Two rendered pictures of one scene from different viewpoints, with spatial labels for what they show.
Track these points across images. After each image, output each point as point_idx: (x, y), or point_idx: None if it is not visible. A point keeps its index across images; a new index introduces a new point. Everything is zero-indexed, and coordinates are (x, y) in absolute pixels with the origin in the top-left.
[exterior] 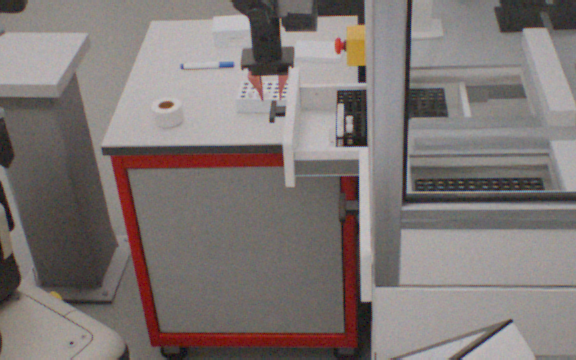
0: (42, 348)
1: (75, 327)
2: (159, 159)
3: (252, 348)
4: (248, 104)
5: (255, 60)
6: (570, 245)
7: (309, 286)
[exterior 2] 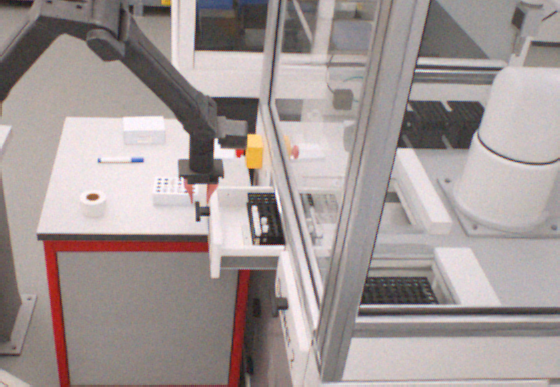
0: None
1: (1, 385)
2: (86, 244)
3: None
4: (163, 198)
5: (191, 170)
6: (482, 349)
7: (203, 348)
